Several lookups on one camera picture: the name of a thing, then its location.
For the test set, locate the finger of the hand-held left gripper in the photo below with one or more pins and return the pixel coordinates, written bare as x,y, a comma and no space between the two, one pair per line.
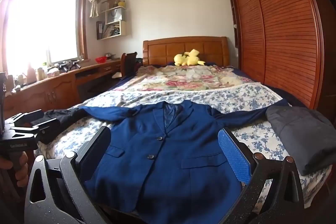
36,119
51,132

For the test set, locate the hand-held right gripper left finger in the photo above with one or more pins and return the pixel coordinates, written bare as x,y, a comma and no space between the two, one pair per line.
97,150

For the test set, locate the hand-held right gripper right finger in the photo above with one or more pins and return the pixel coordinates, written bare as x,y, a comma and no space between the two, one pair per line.
233,158

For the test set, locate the blue suit jacket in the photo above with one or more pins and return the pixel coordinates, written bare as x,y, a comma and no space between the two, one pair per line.
168,161

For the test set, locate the person's left hand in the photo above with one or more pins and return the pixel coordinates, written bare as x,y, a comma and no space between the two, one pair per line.
24,169

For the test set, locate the long wooden desk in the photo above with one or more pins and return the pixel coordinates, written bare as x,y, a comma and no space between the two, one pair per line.
60,85

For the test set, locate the pink bottle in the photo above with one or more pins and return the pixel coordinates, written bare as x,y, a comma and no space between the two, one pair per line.
31,74

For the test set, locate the blue floral blanket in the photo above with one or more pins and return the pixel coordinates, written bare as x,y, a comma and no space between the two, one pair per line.
236,98

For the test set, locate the black metal gadget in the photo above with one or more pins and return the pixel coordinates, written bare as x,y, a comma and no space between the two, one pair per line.
67,66

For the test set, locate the grey folded garment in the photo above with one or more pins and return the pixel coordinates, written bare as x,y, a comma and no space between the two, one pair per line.
299,134

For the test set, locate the dark blue bed sheet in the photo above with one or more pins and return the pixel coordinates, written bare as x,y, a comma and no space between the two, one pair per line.
283,94

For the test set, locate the dark wooden chair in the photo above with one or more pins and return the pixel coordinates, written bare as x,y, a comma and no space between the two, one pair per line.
127,64

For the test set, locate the pink floral quilt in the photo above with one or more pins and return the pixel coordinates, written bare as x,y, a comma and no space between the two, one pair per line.
183,79

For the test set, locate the wood-framed window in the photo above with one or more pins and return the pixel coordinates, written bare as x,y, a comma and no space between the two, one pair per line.
39,24

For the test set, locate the black binder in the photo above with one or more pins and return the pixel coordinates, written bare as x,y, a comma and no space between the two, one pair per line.
99,30

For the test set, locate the yellow plush toy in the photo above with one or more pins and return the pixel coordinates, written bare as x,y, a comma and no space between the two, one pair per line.
189,58

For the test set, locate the stack of papers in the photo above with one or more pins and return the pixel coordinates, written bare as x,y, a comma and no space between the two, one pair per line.
111,31

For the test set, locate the wooden bed headboard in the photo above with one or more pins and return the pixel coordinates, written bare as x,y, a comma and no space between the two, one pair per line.
168,49

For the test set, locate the silver paper bag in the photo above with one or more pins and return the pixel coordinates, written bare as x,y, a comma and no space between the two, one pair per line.
115,16

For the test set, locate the wooden louvered wardrobe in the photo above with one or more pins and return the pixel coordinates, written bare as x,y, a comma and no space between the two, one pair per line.
275,29

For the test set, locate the yellow cup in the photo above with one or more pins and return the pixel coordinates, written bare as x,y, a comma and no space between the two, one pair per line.
121,3

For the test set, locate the white wall shelf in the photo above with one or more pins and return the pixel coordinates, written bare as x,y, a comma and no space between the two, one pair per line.
124,28

